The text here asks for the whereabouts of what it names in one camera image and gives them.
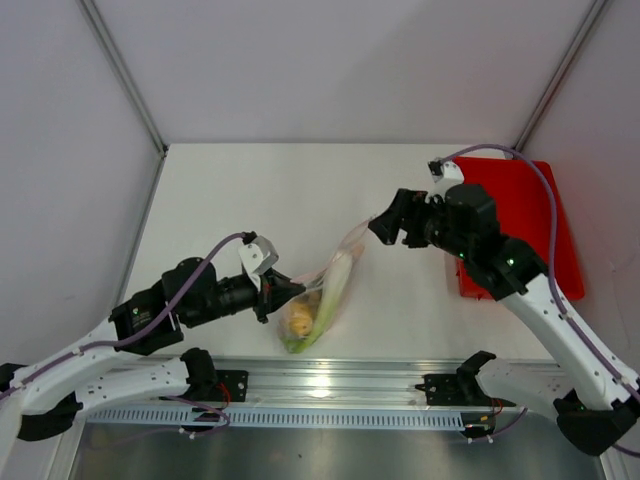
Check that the white green leek toy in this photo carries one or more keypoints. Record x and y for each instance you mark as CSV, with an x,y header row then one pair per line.
x,y
327,289

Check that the red plastic bin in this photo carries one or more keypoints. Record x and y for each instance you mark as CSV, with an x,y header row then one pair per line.
x,y
523,210

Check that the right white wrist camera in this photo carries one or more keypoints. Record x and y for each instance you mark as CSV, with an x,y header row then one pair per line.
x,y
445,172

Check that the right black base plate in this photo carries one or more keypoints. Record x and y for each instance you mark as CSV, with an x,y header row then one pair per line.
x,y
451,389

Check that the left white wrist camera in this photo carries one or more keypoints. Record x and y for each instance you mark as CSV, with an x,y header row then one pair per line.
x,y
257,255

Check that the right aluminium frame post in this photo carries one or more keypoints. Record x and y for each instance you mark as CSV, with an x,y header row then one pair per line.
x,y
585,30

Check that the clear zip top bag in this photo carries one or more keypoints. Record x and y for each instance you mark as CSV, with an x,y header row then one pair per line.
x,y
355,240

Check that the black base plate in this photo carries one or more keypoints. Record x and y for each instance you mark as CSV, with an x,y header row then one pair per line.
x,y
231,386
451,389

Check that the yellow potato toy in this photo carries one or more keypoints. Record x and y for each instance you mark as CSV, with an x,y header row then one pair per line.
x,y
300,317

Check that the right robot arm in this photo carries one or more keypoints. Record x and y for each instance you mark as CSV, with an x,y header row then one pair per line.
x,y
598,403

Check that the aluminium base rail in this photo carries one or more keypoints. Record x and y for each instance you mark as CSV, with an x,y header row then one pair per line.
x,y
273,383

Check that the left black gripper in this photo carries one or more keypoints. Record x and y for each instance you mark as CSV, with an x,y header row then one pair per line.
x,y
275,291

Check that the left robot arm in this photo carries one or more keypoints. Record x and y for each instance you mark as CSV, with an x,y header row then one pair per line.
x,y
44,400

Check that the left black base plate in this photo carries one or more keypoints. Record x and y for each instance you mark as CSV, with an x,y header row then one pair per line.
x,y
231,386

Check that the left aluminium frame post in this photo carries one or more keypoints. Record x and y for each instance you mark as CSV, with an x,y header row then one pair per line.
x,y
118,65

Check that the aluminium frame post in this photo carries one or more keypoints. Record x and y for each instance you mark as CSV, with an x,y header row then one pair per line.
x,y
585,30
118,65

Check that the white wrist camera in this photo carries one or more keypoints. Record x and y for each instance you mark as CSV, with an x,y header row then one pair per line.
x,y
445,172
257,255

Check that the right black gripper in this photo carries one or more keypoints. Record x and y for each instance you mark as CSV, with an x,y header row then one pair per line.
x,y
397,216

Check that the white slotted cable duct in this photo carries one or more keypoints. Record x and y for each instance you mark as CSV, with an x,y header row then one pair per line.
x,y
306,418

